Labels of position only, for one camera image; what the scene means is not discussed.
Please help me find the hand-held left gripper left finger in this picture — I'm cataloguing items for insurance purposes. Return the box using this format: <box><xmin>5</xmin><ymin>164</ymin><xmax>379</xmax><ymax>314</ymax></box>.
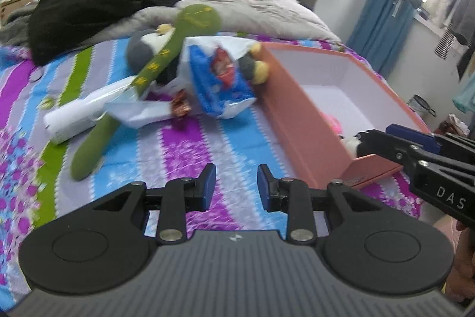
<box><xmin>87</xmin><ymin>164</ymin><xmax>216</xmax><ymax>243</ymax></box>

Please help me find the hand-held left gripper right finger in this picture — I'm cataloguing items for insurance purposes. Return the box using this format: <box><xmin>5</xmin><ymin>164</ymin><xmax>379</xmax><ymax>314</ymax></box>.
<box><xmin>258</xmin><ymin>164</ymin><xmax>387</xmax><ymax>243</ymax></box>

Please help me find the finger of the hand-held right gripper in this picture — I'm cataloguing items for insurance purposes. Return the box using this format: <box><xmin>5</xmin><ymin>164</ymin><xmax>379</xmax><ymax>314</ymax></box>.
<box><xmin>357</xmin><ymin>129</ymin><xmax>438</xmax><ymax>174</ymax></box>
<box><xmin>385</xmin><ymin>123</ymin><xmax>442</xmax><ymax>153</ymax></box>

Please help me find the black and white plush toy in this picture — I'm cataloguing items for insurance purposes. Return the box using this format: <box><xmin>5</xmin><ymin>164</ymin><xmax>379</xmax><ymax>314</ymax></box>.
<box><xmin>339</xmin><ymin>133</ymin><xmax>366</xmax><ymax>158</ymax></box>

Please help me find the pink ribbon toy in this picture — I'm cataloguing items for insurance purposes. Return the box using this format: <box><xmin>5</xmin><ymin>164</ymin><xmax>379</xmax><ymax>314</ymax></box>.
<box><xmin>321</xmin><ymin>113</ymin><xmax>342</xmax><ymax>135</ymax></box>

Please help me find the pink cardboard box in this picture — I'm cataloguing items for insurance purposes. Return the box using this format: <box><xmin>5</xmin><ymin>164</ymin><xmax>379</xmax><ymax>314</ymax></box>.
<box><xmin>260</xmin><ymin>42</ymin><xmax>433</xmax><ymax>191</ymax></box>

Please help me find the shiny red foil packet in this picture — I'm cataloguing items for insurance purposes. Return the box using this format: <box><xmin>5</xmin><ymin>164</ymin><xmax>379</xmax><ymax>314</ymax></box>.
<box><xmin>170</xmin><ymin>90</ymin><xmax>191</xmax><ymax>119</ymax></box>

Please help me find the blue plastic bag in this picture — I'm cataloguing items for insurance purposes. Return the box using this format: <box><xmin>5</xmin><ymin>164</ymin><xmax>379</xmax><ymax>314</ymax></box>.
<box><xmin>178</xmin><ymin>42</ymin><xmax>257</xmax><ymax>119</ymax></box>

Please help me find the red snack packet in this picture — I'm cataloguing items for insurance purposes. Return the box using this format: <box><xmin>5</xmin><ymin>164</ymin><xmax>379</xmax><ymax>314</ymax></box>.
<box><xmin>211</xmin><ymin>47</ymin><xmax>238</xmax><ymax>83</ymax></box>

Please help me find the person's right hand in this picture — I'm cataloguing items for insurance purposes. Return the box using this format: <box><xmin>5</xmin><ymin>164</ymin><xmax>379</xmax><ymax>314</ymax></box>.
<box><xmin>453</xmin><ymin>226</ymin><xmax>475</xmax><ymax>284</ymax></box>

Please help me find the striped floral bed sheet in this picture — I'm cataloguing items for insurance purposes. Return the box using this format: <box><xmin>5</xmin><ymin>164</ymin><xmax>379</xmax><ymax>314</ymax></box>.
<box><xmin>0</xmin><ymin>31</ymin><xmax>424</xmax><ymax>303</ymax></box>

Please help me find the teal garment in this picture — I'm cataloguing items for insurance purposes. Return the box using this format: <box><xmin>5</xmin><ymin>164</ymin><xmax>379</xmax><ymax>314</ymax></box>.
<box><xmin>451</xmin><ymin>74</ymin><xmax>475</xmax><ymax>113</ymax></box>

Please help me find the striped black white garment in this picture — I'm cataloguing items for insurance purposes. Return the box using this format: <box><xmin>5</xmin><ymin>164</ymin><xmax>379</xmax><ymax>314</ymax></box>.
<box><xmin>434</xmin><ymin>31</ymin><xmax>459</xmax><ymax>59</ymax></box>

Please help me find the clear plastic bag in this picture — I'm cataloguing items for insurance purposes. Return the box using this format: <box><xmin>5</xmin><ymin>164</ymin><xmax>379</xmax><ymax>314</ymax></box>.
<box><xmin>106</xmin><ymin>87</ymin><xmax>175</xmax><ymax>128</ymax></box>

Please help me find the blue curtain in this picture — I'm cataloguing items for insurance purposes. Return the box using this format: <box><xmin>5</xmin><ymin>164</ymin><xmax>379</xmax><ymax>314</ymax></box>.
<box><xmin>345</xmin><ymin>0</ymin><xmax>438</xmax><ymax>80</ymax></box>

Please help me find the grey penguin plush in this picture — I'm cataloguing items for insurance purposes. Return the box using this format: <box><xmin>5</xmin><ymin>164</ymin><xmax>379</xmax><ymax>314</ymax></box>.
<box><xmin>126</xmin><ymin>23</ymin><xmax>271</xmax><ymax>85</ymax></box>

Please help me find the white tube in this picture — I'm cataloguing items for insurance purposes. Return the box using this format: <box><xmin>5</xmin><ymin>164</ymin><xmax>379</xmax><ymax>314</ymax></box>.
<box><xmin>42</xmin><ymin>77</ymin><xmax>138</xmax><ymax>145</ymax></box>

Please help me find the green spoon-shaped plush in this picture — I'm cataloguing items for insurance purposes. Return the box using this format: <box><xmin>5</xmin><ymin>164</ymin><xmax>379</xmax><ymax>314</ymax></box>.
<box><xmin>71</xmin><ymin>4</ymin><xmax>223</xmax><ymax>181</ymax></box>

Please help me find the grey duvet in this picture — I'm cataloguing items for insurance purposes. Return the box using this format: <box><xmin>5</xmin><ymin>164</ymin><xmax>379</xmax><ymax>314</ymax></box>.
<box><xmin>80</xmin><ymin>0</ymin><xmax>342</xmax><ymax>54</ymax></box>

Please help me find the black clothing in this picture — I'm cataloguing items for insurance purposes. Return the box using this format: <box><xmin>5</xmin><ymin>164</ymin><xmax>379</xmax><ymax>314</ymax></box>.
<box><xmin>28</xmin><ymin>0</ymin><xmax>190</xmax><ymax>67</ymax></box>

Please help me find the dark grey blanket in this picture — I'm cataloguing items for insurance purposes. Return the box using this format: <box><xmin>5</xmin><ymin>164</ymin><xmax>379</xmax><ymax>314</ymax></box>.
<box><xmin>0</xmin><ymin>10</ymin><xmax>38</xmax><ymax>46</ymax></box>

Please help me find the brown cardboard box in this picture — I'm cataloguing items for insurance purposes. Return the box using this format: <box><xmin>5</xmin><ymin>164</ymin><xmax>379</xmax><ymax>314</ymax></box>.
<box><xmin>0</xmin><ymin>0</ymin><xmax>38</xmax><ymax>26</ymax></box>

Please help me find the wire basket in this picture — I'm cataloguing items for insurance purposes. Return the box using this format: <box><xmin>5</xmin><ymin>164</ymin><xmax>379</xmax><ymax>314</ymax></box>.
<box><xmin>408</xmin><ymin>94</ymin><xmax>436</xmax><ymax>115</ymax></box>

